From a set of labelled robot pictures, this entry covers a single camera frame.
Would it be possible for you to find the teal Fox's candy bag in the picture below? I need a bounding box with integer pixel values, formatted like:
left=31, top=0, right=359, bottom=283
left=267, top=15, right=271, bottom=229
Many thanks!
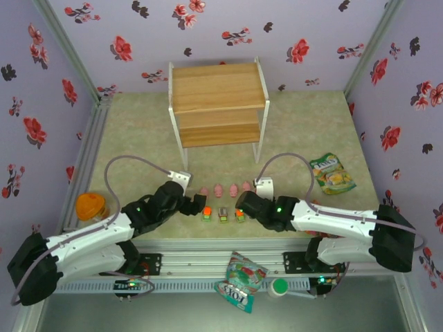
left=213, top=250, right=270, bottom=315

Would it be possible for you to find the green Fox's candy bag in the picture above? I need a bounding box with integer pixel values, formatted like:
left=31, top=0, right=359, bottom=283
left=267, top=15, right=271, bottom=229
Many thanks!
left=309, top=153, right=357, bottom=196

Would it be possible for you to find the black controller board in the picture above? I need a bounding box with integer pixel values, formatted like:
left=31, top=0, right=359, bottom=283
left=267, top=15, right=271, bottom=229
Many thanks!
left=309, top=275, right=340, bottom=300
left=114, top=277, right=148, bottom=302

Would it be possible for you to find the grey right arm cable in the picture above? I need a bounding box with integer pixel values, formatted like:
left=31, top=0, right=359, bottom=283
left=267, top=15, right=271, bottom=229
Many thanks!
left=255, top=153, right=426, bottom=252

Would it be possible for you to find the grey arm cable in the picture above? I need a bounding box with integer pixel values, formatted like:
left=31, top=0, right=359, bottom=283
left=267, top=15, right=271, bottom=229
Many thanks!
left=10, top=155, right=172, bottom=307
left=255, top=153, right=426, bottom=252

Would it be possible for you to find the grey left arm cable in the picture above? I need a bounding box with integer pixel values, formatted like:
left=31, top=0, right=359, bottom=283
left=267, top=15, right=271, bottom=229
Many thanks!
left=10, top=155, right=172, bottom=307

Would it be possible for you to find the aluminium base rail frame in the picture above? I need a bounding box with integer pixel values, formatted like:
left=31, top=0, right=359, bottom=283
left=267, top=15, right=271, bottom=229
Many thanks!
left=57, top=237, right=415, bottom=277

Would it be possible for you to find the white slotted cable duct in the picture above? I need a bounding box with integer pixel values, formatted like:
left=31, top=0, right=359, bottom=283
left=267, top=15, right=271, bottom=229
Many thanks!
left=57, top=276, right=312, bottom=295

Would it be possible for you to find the aluminium side rail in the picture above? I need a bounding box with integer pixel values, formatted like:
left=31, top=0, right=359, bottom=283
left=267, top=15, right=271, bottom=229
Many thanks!
left=57, top=95, right=114, bottom=239

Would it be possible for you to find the wooden shelf with white frame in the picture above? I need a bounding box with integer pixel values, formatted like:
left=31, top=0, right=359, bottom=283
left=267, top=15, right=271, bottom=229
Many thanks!
left=168, top=57, right=271, bottom=169

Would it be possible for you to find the aluminium corner post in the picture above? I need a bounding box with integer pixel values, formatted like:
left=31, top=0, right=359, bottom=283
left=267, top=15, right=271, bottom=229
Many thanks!
left=33, top=0, right=105, bottom=101
left=343, top=0, right=405, bottom=101

